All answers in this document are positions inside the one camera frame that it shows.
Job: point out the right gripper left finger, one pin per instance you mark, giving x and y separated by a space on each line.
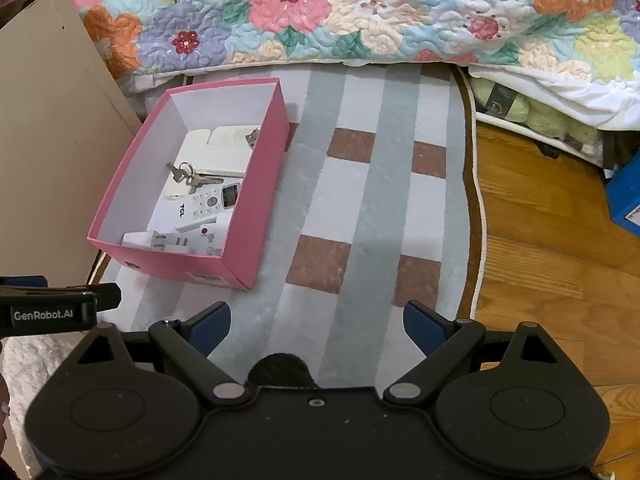
133 396

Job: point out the small white remote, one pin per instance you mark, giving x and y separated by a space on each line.
208 239

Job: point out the metal key bunch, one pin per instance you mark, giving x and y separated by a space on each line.
184 179

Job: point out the white TCL remote control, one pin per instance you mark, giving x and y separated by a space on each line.
206 204

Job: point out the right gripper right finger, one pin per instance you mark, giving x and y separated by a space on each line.
496 395

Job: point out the blue box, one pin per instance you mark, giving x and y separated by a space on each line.
623 194

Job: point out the floral quilted blanket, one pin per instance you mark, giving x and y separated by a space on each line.
587 40

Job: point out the green yarn pack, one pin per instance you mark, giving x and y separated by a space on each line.
503 107

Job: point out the pink cardboard box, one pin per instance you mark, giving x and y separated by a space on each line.
129 203

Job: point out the striped checkered rug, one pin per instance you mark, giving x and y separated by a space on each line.
377 204

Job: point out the white plug adapter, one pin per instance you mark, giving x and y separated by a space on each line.
172 242

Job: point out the white bed sheet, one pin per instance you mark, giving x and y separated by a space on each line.
612 107

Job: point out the white power bank with text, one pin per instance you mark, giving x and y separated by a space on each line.
234 136

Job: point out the beige cardboard panel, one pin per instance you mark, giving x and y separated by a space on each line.
65 125

